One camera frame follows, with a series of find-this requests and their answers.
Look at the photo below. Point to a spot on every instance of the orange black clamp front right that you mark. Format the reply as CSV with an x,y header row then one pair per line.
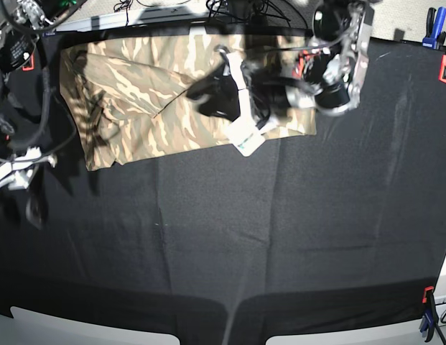
x,y
429,316

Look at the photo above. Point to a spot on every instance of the red clamp rear left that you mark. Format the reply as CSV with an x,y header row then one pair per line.
x,y
29,65

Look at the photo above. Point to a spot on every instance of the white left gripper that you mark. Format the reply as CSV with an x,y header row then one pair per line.
x,y
231,92

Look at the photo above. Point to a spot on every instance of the blue tools rear right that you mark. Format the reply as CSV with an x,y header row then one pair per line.
x,y
435,35

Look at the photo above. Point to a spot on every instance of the camouflage t-shirt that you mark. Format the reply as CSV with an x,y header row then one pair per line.
x,y
128,99

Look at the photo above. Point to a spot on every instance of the black table cloth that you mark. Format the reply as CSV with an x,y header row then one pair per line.
x,y
341,230

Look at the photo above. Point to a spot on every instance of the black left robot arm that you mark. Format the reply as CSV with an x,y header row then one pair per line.
x,y
265,90

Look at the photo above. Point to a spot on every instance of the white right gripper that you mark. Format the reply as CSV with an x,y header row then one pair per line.
x,y
17,173

